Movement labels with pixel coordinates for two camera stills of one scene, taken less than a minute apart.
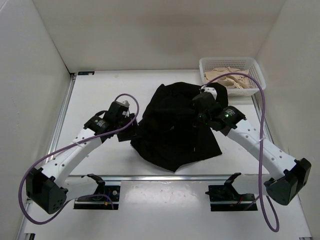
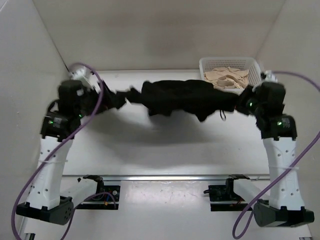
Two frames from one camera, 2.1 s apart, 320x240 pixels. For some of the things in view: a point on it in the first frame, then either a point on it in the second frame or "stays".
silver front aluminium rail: (165, 178) stays
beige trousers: (237, 81) stays
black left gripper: (132, 132) -> (109, 102)
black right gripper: (196, 111) -> (247, 92)
